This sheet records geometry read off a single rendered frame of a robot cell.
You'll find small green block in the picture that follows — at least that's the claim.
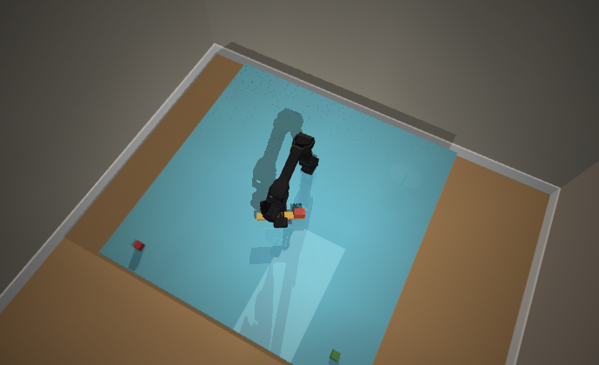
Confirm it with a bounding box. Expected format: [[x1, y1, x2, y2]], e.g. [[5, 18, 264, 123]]
[[330, 350, 341, 362]]

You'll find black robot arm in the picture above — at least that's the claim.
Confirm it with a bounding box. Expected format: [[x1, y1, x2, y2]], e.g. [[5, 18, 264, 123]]
[[260, 132, 319, 222]]

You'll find red block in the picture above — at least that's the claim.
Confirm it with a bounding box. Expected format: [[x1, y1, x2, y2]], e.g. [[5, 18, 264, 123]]
[[132, 240, 144, 251]]

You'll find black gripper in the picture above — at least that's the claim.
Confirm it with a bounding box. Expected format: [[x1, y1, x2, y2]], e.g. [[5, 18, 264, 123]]
[[274, 203, 288, 228]]

